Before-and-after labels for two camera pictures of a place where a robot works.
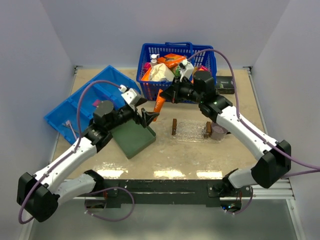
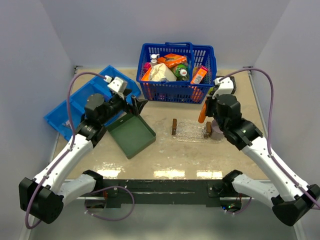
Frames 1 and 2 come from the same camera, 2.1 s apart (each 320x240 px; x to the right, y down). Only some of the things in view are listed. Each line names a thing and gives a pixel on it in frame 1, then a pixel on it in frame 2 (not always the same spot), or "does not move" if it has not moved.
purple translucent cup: x=217 y=132 does not move
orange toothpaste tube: x=159 y=105 -> x=202 y=116
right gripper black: x=172 y=94 -> x=209 y=102
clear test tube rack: x=194 y=130 does not move
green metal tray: x=133 y=138 does not move
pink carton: x=147 y=66 does not move
